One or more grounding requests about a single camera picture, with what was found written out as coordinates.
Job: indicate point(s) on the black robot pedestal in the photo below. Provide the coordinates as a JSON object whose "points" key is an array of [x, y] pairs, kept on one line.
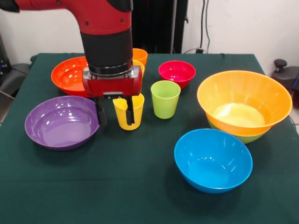
{"points": [[158, 25]]}

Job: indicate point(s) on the blue bowl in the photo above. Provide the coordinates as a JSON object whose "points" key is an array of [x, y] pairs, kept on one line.
{"points": [[212, 165]]}

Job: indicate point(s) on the orange cup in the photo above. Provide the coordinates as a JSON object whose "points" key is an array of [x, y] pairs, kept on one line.
{"points": [[140, 56]]}

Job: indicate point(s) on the green bowl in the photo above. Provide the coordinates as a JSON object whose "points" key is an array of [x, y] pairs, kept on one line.
{"points": [[250, 138]]}

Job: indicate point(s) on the dark green tablecloth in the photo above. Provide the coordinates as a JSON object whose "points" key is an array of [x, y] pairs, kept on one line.
{"points": [[140, 175]]}

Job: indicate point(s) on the yellow cup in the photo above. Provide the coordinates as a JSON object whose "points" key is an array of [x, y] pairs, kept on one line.
{"points": [[141, 66], [140, 114]]}

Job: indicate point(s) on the black equipment box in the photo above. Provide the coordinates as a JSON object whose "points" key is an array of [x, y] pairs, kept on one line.
{"points": [[3, 60]]}

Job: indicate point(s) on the large orange bowl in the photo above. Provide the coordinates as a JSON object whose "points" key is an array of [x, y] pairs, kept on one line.
{"points": [[245, 93]]}

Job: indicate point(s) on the purple bowl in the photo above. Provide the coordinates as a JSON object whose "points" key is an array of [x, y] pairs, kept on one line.
{"points": [[63, 130]]}

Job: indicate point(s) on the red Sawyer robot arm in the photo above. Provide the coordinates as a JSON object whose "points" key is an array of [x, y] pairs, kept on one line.
{"points": [[105, 23]]}

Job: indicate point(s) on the green cup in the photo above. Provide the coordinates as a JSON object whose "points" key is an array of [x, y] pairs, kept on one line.
{"points": [[164, 107]]}

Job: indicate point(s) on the small pink bowl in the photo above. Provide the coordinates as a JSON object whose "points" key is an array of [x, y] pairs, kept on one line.
{"points": [[176, 72]]}

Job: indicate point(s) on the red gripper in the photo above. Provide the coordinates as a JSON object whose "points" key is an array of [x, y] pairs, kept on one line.
{"points": [[112, 85]]}

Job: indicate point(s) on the red bowl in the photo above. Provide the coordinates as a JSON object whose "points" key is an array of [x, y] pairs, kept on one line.
{"points": [[67, 77]]}

